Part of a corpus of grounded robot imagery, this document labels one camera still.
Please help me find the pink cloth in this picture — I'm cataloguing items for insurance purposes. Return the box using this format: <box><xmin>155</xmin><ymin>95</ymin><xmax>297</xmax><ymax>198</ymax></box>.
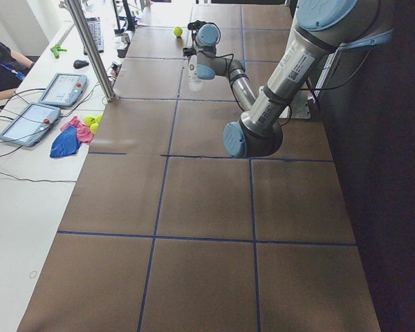
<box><xmin>60</xmin><ymin>116</ymin><xmax>94</xmax><ymax>144</ymax></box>

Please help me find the black computer mouse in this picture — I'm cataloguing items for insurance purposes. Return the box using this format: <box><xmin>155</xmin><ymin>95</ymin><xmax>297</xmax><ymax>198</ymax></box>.
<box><xmin>73</xmin><ymin>59</ymin><xmax>89</xmax><ymax>69</ymax></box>

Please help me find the black keyboard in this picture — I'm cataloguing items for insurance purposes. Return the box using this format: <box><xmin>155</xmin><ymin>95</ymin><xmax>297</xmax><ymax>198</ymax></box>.
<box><xmin>86</xmin><ymin>17</ymin><xmax>104</xmax><ymax>53</ymax></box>

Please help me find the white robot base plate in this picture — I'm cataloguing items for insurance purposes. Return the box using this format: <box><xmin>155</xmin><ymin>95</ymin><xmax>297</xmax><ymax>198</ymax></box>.
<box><xmin>291</xmin><ymin>50</ymin><xmax>341</xmax><ymax>121</ymax></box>

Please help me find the green plastic tool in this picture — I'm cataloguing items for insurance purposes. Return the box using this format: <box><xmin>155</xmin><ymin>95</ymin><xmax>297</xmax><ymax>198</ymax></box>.
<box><xmin>50</xmin><ymin>44</ymin><xmax>67</xmax><ymax>59</ymax></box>

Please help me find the blue cloth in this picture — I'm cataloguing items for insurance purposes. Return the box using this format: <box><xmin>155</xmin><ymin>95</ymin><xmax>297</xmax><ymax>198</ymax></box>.
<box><xmin>50</xmin><ymin>126</ymin><xmax>81</xmax><ymax>158</ymax></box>

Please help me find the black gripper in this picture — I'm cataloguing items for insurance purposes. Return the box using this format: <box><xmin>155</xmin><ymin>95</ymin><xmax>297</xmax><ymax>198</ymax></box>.
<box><xmin>183</xmin><ymin>47</ymin><xmax>196</xmax><ymax>57</ymax></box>

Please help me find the teach pendant near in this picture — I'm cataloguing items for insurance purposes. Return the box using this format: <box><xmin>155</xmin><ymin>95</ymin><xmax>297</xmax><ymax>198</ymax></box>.
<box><xmin>0</xmin><ymin>102</ymin><xmax>61</xmax><ymax>147</ymax></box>

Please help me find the clear tennis ball can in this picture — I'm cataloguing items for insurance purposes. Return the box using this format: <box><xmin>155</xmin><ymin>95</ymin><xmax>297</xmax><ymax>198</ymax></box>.
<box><xmin>187</xmin><ymin>55</ymin><xmax>203</xmax><ymax>92</ymax></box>

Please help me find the teach pendant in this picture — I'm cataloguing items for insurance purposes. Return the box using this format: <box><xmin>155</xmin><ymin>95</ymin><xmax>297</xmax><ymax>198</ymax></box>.
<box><xmin>39</xmin><ymin>73</ymin><xmax>87</xmax><ymax>107</ymax></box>
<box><xmin>0</xmin><ymin>102</ymin><xmax>61</xmax><ymax>147</ymax></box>

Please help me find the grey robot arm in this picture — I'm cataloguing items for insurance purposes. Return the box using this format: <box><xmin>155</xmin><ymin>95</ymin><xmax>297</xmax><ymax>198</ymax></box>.
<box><xmin>183</xmin><ymin>1</ymin><xmax>395</xmax><ymax>158</ymax></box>

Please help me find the silver metal cup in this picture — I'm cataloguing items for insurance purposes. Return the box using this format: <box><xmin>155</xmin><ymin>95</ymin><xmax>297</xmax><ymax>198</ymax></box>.
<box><xmin>120</xmin><ymin>33</ymin><xmax>131</xmax><ymax>44</ymax></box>

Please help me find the black monitor stand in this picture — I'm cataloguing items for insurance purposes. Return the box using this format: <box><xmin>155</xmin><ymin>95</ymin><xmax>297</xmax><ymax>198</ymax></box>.
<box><xmin>112</xmin><ymin>0</ymin><xmax>136</xmax><ymax>36</ymax></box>

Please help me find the seated person dark shirt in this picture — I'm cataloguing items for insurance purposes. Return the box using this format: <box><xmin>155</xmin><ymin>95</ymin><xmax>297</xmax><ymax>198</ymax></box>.
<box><xmin>0</xmin><ymin>41</ymin><xmax>35</xmax><ymax>100</ymax></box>

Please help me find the teach pendant far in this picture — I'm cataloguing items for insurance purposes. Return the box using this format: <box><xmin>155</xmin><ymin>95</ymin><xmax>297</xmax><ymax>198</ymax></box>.
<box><xmin>39</xmin><ymin>73</ymin><xmax>87</xmax><ymax>107</ymax></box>

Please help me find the yellow tennis ball on cloth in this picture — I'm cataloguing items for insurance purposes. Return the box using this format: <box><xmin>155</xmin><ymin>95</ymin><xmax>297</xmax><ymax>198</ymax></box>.
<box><xmin>83</xmin><ymin>116</ymin><xmax>96</xmax><ymax>127</ymax></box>

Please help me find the yellow tennis ball far right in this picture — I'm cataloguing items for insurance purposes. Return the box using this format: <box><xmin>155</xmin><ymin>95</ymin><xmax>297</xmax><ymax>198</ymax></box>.
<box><xmin>174</xmin><ymin>27</ymin><xmax>183</xmax><ymax>37</ymax></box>

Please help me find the aluminium frame post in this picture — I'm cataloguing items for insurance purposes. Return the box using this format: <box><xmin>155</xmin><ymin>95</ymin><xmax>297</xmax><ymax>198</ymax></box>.
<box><xmin>65</xmin><ymin>0</ymin><xmax>116</xmax><ymax>102</ymax></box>

